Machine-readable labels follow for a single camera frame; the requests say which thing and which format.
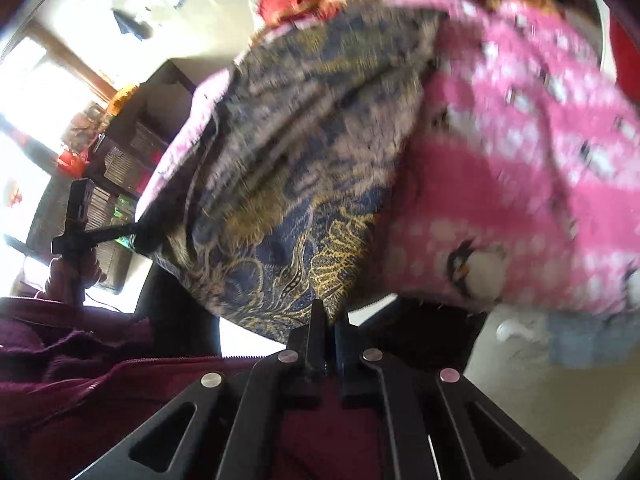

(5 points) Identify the dark floral patterned garment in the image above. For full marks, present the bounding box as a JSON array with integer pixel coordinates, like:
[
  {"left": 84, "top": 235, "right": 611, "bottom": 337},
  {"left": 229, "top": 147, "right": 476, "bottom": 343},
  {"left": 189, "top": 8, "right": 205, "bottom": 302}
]
[{"left": 132, "top": 2, "right": 451, "bottom": 346}]

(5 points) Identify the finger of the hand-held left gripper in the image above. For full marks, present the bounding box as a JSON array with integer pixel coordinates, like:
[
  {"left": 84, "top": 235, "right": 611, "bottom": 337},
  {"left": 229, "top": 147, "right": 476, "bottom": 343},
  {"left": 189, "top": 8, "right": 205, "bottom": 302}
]
[{"left": 85, "top": 220, "right": 168, "bottom": 257}]

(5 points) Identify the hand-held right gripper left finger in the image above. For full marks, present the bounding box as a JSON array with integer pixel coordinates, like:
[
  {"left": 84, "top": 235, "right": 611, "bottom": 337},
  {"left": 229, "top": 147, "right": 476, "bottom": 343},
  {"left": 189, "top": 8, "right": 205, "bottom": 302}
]
[{"left": 75, "top": 300, "right": 331, "bottom": 480}]

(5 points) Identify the green package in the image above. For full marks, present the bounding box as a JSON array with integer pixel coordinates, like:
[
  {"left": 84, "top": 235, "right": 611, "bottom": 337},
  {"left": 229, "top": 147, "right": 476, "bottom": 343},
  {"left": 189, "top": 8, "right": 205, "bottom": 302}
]
[{"left": 112, "top": 200, "right": 138, "bottom": 248}]

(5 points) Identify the orange basket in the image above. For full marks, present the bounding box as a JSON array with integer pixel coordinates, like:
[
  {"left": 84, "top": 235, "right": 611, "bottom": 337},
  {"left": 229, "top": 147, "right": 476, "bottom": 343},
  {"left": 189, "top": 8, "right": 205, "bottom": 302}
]
[{"left": 107, "top": 85, "right": 141, "bottom": 116}]

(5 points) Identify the person's left hand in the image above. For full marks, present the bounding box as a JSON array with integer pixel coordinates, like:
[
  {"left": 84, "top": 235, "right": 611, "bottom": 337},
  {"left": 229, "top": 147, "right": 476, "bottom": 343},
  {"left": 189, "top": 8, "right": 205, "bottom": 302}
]
[{"left": 42, "top": 252, "right": 108, "bottom": 306}]

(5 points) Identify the brown louvered cabinet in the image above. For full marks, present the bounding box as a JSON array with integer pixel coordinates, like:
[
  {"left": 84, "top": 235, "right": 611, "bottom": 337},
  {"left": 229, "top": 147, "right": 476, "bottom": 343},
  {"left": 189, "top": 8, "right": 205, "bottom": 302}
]
[{"left": 25, "top": 175, "right": 151, "bottom": 293}]

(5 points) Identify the white plastic object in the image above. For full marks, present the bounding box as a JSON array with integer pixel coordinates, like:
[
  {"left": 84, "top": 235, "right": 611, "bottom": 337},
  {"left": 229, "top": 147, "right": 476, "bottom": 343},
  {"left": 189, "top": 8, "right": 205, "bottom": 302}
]
[{"left": 495, "top": 320, "right": 538, "bottom": 346}]

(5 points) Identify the dark wooden desk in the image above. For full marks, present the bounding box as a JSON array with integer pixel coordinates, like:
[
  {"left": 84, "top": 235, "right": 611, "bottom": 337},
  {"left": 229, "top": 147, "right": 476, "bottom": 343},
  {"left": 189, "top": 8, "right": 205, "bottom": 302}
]
[{"left": 97, "top": 60, "right": 198, "bottom": 201}]

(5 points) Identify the dark hanging cloth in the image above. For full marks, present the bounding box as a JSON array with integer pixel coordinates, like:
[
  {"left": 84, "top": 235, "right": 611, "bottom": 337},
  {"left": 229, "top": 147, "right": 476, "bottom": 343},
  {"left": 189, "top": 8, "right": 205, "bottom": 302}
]
[{"left": 112, "top": 7, "right": 153, "bottom": 41}]

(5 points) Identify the red cloth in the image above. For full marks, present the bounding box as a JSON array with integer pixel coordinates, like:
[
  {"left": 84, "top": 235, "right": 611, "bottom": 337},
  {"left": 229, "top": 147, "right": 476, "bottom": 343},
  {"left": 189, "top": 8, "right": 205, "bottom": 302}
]
[{"left": 612, "top": 20, "right": 640, "bottom": 116}]

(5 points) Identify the person's maroon sweater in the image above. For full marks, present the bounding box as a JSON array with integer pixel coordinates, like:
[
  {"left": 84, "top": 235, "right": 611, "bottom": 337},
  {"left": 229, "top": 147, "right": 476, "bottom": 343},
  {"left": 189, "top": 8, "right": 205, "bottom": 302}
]
[{"left": 0, "top": 296, "right": 396, "bottom": 480}]

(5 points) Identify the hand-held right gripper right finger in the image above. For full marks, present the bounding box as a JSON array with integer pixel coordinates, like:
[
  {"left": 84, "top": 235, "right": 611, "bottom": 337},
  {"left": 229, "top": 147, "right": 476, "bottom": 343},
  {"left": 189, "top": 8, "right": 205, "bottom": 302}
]
[{"left": 334, "top": 317, "right": 581, "bottom": 480}]

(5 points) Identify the pink penguin blanket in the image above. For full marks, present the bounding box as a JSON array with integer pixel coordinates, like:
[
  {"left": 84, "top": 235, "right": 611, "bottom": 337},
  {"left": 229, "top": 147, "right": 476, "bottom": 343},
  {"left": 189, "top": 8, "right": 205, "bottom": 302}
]
[{"left": 135, "top": 0, "right": 640, "bottom": 318}]

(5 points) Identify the pale blue cloth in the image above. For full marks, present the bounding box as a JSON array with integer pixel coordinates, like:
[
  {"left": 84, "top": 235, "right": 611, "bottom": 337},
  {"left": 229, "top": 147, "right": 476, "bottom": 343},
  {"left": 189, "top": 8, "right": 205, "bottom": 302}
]
[{"left": 547, "top": 310, "right": 640, "bottom": 368}]

